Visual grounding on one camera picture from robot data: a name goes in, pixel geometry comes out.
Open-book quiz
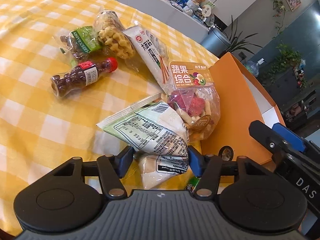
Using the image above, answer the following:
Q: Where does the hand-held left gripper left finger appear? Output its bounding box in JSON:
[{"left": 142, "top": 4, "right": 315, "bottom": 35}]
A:
[{"left": 51, "top": 145, "right": 136, "bottom": 198}]

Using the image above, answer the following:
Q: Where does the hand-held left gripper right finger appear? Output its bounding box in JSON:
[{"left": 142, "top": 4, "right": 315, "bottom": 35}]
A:
[{"left": 187, "top": 145, "right": 272, "bottom": 198}]

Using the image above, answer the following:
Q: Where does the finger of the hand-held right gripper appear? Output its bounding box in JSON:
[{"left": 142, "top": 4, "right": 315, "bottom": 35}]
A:
[
  {"left": 272, "top": 123, "right": 312, "bottom": 154},
  {"left": 248, "top": 120, "right": 284, "bottom": 156}
]

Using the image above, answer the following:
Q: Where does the pale green snack packet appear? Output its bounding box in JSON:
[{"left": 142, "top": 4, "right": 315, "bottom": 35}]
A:
[{"left": 96, "top": 92, "right": 190, "bottom": 158}]

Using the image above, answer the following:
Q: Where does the orange cardboard box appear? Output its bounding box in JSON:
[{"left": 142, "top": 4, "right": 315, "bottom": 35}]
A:
[{"left": 200, "top": 52, "right": 287, "bottom": 166}]

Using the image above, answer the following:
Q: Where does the clear waffle snack packet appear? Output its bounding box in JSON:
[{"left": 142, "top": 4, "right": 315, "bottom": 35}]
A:
[{"left": 93, "top": 9, "right": 137, "bottom": 60}]

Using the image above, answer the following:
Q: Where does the small green snack packet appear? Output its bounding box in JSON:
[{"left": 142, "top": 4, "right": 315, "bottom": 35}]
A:
[{"left": 185, "top": 176, "right": 202, "bottom": 193}]

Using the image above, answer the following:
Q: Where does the white snack packet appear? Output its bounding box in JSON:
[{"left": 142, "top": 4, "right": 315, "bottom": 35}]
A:
[{"left": 137, "top": 154, "right": 190, "bottom": 190}]

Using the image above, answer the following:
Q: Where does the dark cabinet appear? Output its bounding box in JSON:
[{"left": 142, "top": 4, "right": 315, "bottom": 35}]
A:
[{"left": 257, "top": 66, "right": 320, "bottom": 132}]

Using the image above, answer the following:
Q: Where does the clear water bottle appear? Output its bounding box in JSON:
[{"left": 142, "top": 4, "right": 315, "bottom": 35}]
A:
[{"left": 246, "top": 59, "right": 265, "bottom": 77}]

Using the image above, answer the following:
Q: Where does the bushy green potted plant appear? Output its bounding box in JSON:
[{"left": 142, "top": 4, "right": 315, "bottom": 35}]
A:
[{"left": 260, "top": 42, "right": 304, "bottom": 81}]

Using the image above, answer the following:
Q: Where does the mixed fruit chips bag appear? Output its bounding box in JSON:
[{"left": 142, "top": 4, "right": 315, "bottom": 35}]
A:
[{"left": 160, "top": 60, "right": 222, "bottom": 143}]

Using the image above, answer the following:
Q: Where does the long leaf potted plant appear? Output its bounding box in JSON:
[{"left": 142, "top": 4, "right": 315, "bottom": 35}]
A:
[{"left": 220, "top": 15, "right": 256, "bottom": 58}]

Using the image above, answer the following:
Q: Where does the red cap chocolate bean bottle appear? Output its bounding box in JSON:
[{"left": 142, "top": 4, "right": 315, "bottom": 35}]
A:
[{"left": 51, "top": 57, "right": 118, "bottom": 98}]

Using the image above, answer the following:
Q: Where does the yellow checkered tablecloth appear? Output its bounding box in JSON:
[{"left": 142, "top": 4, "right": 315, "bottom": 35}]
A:
[{"left": 0, "top": 0, "right": 277, "bottom": 236}]

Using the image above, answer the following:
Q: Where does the grey trash bin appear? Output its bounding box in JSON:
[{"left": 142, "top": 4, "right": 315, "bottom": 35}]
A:
[{"left": 201, "top": 27, "right": 232, "bottom": 55}]

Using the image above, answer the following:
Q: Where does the white biscuit stick packet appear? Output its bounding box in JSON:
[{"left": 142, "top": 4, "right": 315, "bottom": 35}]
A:
[{"left": 122, "top": 25, "right": 173, "bottom": 93}]

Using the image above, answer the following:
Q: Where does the hanging vine plant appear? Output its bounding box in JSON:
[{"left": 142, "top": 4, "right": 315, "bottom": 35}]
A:
[{"left": 271, "top": 0, "right": 288, "bottom": 38}]

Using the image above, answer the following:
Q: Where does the green label raisin packet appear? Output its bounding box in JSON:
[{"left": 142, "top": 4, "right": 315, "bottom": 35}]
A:
[{"left": 52, "top": 25, "right": 104, "bottom": 61}]

